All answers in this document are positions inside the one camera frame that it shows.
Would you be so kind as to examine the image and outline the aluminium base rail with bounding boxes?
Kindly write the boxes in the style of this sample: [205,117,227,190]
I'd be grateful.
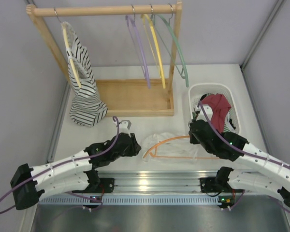
[98,171,217,194]

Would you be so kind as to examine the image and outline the yellow plastic hanger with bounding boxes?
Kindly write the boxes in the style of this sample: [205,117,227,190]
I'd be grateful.
[141,14,166,89]

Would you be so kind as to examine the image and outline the grey slotted cable duct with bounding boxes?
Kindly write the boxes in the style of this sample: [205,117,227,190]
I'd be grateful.
[38,195,235,205]

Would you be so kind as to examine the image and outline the wooden clothes rack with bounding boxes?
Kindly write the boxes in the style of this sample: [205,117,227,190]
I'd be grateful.
[26,1,182,116]

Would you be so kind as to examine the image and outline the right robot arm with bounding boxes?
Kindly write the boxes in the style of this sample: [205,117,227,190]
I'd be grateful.
[189,120,290,208]

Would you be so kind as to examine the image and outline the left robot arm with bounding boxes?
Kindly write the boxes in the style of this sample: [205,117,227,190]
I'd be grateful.
[10,132,141,210]

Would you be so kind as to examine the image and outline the white perforated laundry basket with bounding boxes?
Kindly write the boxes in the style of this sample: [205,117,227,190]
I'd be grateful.
[188,83,242,135]

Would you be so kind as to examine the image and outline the black white striped tank top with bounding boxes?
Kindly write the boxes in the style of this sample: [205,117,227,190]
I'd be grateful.
[63,22,108,128]

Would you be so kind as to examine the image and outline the red garment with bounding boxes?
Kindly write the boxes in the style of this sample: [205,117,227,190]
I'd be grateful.
[201,94,232,133]

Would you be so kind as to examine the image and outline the purple plastic hanger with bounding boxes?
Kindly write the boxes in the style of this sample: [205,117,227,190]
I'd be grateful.
[125,15,151,89]

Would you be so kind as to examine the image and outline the cream plastic hanger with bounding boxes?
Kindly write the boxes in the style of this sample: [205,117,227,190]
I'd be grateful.
[61,23,82,88]

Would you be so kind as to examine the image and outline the green plastic hanger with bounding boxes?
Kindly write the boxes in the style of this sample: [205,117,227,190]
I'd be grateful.
[150,14,189,87]

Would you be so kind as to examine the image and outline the orange plastic hanger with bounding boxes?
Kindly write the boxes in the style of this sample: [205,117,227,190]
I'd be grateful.
[144,135,215,160]

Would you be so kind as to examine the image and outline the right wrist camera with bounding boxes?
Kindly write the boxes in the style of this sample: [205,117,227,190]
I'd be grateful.
[193,105,213,121]

